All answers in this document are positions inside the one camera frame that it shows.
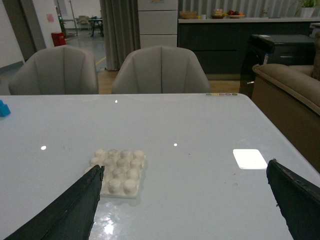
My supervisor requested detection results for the fruit plate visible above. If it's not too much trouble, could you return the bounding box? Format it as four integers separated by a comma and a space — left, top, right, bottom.
227, 10, 245, 19

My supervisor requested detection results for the potted plant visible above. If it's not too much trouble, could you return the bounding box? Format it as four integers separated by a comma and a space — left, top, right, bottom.
296, 0, 320, 18

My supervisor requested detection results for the red box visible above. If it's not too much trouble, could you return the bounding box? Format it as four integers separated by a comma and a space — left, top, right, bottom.
51, 32, 66, 47

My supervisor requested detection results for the dark counter with white top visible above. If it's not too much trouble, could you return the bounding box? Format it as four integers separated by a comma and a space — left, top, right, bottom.
177, 17, 320, 76

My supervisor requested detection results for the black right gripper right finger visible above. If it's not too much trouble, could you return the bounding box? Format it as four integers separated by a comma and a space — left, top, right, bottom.
266, 159, 320, 240

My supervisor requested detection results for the grey armchair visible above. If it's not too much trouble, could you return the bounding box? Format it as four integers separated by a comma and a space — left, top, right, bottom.
111, 45, 211, 94
8, 45, 99, 95

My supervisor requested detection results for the brown sofa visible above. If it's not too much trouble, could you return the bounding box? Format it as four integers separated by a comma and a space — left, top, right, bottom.
251, 33, 320, 171

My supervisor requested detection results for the white studded base plate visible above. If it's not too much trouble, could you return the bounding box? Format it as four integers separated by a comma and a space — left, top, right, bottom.
84, 148, 147, 199

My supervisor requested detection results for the white drawer cabinet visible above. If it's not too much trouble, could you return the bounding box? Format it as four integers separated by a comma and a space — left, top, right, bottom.
137, 0, 178, 48

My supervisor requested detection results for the wicker basket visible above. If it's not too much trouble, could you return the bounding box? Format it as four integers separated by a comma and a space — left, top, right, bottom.
179, 10, 198, 19

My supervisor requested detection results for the blue toy block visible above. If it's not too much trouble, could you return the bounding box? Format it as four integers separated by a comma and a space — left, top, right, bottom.
0, 100, 11, 117

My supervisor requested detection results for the grey right armchair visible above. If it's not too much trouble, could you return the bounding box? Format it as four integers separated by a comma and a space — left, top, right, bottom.
111, 45, 211, 94

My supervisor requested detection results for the grey left armchair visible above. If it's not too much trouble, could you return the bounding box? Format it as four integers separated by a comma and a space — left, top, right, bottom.
8, 45, 99, 95

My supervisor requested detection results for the background work table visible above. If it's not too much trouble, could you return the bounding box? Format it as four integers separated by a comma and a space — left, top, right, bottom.
88, 18, 104, 38

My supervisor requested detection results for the colour dot sticker strip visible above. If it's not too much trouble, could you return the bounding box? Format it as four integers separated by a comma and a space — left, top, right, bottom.
205, 92, 238, 97

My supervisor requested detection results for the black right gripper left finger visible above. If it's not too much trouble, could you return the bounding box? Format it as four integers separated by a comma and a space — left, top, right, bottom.
6, 165, 105, 240

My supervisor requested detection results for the grey curtain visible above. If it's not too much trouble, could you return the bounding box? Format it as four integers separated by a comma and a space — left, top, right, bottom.
100, 0, 141, 71

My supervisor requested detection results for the black side table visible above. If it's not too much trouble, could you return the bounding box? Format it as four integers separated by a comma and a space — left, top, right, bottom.
239, 34, 316, 97

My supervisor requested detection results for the bread plate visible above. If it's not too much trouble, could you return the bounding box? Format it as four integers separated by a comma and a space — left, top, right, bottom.
211, 8, 227, 19

